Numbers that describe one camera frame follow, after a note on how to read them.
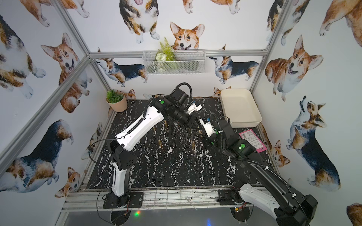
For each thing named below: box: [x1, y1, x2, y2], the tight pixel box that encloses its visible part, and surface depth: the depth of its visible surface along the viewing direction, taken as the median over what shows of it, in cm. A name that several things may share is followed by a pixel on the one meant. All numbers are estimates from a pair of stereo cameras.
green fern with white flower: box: [155, 37, 176, 63], surface depth 84 cm
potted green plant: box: [105, 88, 128, 113], surface depth 106 cm
